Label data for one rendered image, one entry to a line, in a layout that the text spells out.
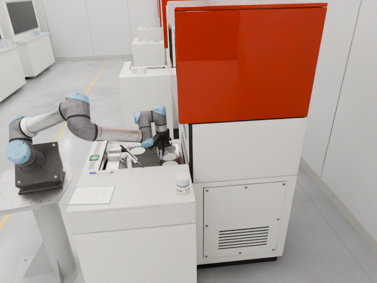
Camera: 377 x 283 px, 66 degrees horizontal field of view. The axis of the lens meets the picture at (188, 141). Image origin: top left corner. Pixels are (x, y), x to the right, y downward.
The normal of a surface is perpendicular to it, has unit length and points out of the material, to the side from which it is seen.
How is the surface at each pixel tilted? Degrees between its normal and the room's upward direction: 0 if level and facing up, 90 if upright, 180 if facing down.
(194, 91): 90
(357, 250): 0
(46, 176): 45
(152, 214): 90
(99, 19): 90
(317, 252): 0
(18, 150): 52
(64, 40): 90
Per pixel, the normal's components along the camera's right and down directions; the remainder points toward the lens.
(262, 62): 0.11, 0.46
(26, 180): 0.16, -0.32
